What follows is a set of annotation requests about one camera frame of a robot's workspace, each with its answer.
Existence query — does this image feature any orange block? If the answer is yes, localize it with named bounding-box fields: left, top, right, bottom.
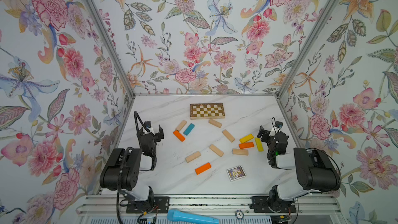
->
left=239, top=142, right=255, bottom=149
left=173, top=130, right=186, bottom=142
left=195, top=162, right=211, bottom=175

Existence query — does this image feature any natural block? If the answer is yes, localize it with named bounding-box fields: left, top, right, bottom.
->
left=175, top=120, right=187, bottom=132
left=209, top=144, right=224, bottom=157
left=208, top=119, right=222, bottom=128
left=232, top=149, right=249, bottom=156
left=222, top=130, right=235, bottom=143
left=185, top=151, right=201, bottom=163

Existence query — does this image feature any teal wooden block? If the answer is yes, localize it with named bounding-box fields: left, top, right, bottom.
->
left=183, top=123, right=195, bottom=136

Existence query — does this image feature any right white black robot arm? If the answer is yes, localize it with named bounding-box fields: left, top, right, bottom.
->
left=257, top=126, right=342, bottom=212

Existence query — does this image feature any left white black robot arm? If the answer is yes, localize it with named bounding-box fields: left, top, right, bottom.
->
left=99, top=127, right=164, bottom=202

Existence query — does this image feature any yellow-green block right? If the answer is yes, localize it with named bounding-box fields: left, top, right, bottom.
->
left=255, top=138, right=264, bottom=152

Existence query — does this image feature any yellow block upper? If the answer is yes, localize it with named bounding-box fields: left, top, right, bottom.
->
left=239, top=134, right=254, bottom=144

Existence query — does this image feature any playing card box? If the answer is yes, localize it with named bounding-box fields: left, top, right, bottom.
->
left=227, top=166, right=246, bottom=181

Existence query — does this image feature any natural block below chessboard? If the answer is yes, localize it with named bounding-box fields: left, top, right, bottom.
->
left=208, top=119, right=222, bottom=128

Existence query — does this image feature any orange block front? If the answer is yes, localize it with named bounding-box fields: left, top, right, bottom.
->
left=195, top=162, right=211, bottom=175

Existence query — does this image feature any wooden chessboard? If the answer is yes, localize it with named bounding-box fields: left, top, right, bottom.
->
left=190, top=103, right=226, bottom=120

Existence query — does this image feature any blue microphone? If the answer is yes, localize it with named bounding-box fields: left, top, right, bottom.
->
left=167, top=209, right=220, bottom=224

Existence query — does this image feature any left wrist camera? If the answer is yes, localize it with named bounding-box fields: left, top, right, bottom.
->
left=144, top=121, right=155, bottom=134

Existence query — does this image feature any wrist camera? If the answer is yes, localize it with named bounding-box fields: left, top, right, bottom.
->
left=269, top=119, right=284, bottom=136
left=144, top=121, right=155, bottom=134

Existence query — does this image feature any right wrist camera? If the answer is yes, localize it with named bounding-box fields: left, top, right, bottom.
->
left=269, top=119, right=284, bottom=136

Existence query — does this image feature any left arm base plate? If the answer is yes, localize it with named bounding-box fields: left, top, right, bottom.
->
left=126, top=197, right=170, bottom=214

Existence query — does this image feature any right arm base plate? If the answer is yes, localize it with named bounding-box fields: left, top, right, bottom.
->
left=249, top=196, right=297, bottom=214

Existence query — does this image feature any aluminium front rail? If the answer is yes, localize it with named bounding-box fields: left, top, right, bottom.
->
left=76, top=194, right=342, bottom=216

